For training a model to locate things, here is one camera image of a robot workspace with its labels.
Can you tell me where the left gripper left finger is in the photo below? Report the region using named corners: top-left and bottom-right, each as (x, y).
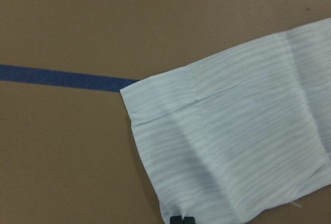
top-left (170, 216), bottom-right (183, 224)

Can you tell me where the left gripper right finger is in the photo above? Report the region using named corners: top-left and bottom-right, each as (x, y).
top-left (183, 216), bottom-right (195, 224)

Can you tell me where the light blue button shirt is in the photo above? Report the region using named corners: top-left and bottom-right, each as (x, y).
top-left (121, 19), bottom-right (330, 223)

